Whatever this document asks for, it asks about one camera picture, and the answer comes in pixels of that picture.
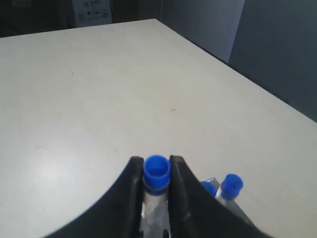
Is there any white cardboard box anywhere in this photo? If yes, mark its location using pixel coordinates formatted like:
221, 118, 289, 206
72, 0, 112, 28

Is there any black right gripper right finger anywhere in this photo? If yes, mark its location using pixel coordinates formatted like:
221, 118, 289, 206
168, 155, 268, 238

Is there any blue capped tube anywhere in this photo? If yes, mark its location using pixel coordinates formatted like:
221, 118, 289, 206
140, 155, 171, 238
215, 174, 254, 226
201, 177, 220, 198

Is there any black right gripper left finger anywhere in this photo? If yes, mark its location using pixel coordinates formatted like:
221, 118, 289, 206
47, 157, 144, 238

